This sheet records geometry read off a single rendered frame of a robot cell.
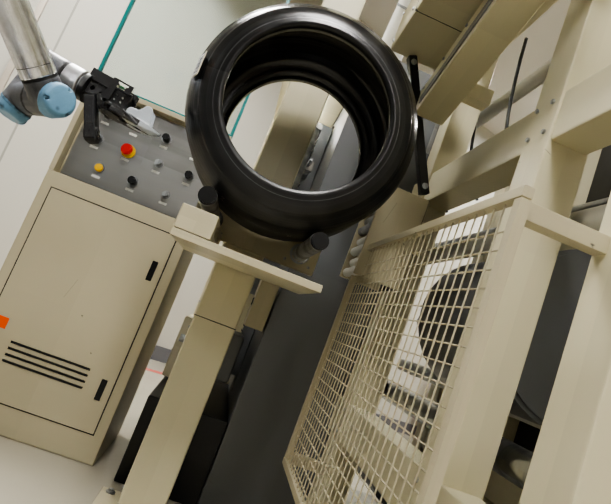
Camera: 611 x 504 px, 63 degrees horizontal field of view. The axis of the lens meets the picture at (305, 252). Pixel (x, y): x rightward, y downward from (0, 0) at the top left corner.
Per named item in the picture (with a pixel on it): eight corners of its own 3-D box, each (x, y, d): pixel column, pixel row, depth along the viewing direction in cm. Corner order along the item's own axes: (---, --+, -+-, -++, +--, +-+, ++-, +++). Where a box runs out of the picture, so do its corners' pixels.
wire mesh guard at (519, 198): (281, 462, 149) (360, 247, 159) (287, 464, 149) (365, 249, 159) (357, 702, 60) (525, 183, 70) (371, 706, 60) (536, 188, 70)
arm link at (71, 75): (53, 83, 116) (65, 97, 124) (71, 93, 116) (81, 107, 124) (71, 57, 117) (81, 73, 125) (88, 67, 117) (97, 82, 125)
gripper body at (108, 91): (136, 88, 119) (90, 62, 117) (117, 118, 117) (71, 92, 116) (142, 101, 126) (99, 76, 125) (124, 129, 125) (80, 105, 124)
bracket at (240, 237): (188, 228, 149) (200, 198, 150) (310, 276, 153) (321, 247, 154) (187, 226, 145) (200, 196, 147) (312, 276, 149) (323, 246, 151)
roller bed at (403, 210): (339, 275, 167) (368, 195, 171) (378, 291, 168) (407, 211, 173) (353, 272, 147) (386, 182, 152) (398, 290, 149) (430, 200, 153)
